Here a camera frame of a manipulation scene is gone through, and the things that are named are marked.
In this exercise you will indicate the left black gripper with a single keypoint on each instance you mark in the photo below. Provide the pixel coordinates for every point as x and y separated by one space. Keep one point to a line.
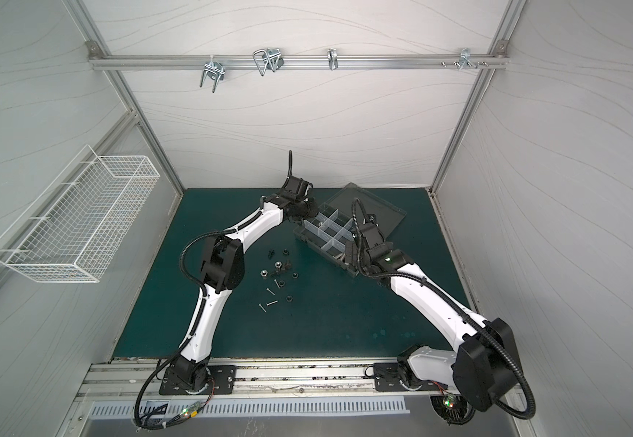
314 209

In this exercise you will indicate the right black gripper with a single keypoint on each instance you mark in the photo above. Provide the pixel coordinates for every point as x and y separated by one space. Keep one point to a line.
353 258

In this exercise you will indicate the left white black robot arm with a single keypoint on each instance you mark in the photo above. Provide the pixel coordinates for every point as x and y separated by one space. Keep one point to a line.
222 268

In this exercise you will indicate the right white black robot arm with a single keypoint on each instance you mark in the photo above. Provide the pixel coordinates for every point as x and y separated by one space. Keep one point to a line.
483 363

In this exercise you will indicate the clear plastic compartment organizer box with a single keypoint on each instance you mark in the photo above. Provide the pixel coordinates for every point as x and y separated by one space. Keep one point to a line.
332 232

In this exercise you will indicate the green table mat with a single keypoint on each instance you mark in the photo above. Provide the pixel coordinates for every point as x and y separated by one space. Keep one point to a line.
332 315

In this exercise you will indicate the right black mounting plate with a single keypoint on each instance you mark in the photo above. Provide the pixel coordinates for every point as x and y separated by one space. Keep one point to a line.
394 376

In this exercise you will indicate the black mounting plate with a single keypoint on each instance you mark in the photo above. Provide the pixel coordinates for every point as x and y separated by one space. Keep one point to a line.
394 376
217 379

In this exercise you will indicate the middle metal U-bolt clamp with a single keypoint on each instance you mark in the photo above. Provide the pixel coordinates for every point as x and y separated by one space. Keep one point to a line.
268 59

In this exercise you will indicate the metal u-bolt clamp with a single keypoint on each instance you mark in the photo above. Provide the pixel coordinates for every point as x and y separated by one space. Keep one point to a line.
268 59
213 73

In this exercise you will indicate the left metal U-bolt clamp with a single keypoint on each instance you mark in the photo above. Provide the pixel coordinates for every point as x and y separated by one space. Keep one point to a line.
213 73

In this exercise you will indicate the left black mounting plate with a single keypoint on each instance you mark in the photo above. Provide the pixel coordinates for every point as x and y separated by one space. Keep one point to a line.
217 379

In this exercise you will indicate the small metal bracket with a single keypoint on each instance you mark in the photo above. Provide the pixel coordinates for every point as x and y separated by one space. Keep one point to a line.
332 59

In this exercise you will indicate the white slotted cable duct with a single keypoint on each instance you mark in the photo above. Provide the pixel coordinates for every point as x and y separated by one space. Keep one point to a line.
260 407

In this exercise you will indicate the right metal bracket with bolts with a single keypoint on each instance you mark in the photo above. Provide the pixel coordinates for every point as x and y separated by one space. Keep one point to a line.
466 60

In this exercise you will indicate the white wire basket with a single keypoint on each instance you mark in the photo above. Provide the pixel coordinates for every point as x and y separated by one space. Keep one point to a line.
72 230

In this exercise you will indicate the horizontal aluminium top rail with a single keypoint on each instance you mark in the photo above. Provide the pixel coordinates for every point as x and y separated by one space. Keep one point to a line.
292 62

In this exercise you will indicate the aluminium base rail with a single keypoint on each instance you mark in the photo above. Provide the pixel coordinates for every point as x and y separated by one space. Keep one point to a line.
251 378

